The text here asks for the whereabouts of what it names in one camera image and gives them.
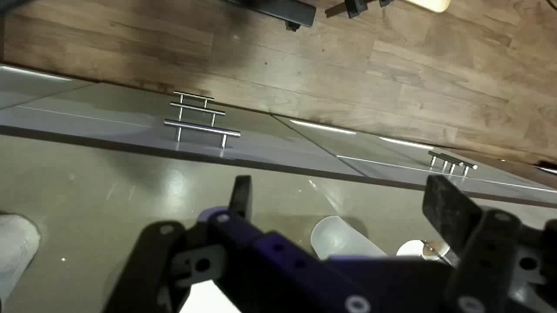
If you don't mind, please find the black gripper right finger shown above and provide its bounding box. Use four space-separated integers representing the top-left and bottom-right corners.
422 173 557 313

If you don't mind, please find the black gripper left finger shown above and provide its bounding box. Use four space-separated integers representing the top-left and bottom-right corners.
103 173 373 313

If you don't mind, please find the large translucent shaker cup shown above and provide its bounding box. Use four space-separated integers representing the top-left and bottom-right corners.
309 213 389 260

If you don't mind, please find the white drawer bank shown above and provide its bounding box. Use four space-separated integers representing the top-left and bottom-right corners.
0 64 373 179
272 113 557 208

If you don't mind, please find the black stand foot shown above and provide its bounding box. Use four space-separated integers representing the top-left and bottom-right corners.
225 0 319 33
324 0 403 19

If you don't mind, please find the cream white object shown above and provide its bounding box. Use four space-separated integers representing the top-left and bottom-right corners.
405 0 453 15

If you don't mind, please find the steel drawer handle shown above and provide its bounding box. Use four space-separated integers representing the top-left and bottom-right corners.
163 116 243 151
427 149 481 179
170 99 229 126
173 88 215 107

